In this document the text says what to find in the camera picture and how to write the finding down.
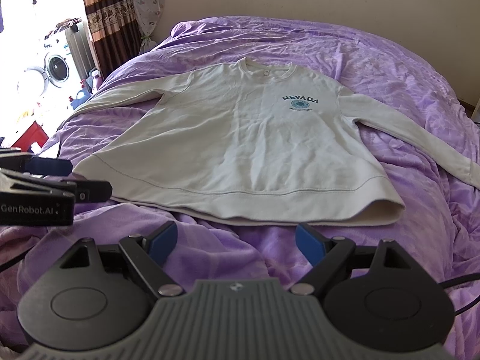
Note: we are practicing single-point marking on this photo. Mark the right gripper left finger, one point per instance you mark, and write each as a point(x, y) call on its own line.
point(145, 256)

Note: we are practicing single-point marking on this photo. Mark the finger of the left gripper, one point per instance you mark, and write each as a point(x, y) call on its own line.
point(87, 191)
point(48, 166)

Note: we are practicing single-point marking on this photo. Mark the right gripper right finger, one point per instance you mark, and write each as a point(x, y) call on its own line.
point(330, 259)

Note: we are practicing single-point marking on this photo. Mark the cream Nevada sweatshirt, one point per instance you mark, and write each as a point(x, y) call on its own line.
point(247, 144)

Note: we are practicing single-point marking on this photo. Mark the red box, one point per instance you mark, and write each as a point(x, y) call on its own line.
point(33, 134)

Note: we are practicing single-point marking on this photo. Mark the white washing machine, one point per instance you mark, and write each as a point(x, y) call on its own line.
point(50, 69)

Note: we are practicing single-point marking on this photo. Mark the purple bed cover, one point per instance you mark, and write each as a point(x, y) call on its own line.
point(439, 226)

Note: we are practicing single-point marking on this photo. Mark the grey suitcase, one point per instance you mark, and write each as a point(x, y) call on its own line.
point(78, 44)

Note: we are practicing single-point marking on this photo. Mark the brown patterned curtain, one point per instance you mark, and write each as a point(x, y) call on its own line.
point(114, 32)

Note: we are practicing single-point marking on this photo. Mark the patterned covered standing fan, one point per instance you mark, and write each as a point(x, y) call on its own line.
point(148, 14)

